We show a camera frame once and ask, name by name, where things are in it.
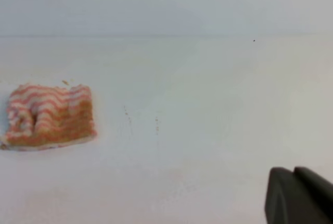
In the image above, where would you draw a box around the pink white striped rag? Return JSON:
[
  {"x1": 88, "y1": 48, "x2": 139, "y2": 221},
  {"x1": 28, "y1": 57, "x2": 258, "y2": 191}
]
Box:
[{"x1": 1, "y1": 84, "x2": 97, "y2": 151}]

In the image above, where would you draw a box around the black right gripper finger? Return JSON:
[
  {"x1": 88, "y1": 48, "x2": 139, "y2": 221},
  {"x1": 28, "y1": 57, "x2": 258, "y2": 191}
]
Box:
[{"x1": 264, "y1": 167, "x2": 332, "y2": 224}]

